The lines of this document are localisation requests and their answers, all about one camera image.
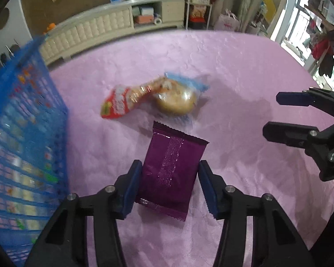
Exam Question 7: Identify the purple snack packet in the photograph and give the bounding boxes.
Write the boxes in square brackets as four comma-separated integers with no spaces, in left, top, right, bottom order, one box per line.
[136,121,209,221]

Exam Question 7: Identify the red snack pouch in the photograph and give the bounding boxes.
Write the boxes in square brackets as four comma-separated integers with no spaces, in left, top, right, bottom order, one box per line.
[100,77,167,119]

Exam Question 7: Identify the blue bread packet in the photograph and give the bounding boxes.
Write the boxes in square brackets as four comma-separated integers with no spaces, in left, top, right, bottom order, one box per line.
[154,72,210,125]

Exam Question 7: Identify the blue plastic basket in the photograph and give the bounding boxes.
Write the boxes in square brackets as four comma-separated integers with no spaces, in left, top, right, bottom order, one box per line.
[0,37,69,266]

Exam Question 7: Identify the pink gift bag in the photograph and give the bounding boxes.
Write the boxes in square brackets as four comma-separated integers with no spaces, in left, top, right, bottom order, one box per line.
[214,9,240,31]

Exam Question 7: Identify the white metal shelf rack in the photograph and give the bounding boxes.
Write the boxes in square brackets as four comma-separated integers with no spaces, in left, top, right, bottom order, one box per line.
[185,0,216,30]

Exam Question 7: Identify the white TV cabinet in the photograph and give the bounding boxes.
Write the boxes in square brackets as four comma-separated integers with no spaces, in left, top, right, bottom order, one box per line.
[40,0,185,65]

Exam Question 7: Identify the oranges on plate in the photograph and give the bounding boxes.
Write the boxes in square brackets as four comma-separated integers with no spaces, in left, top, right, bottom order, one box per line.
[44,23,56,34]

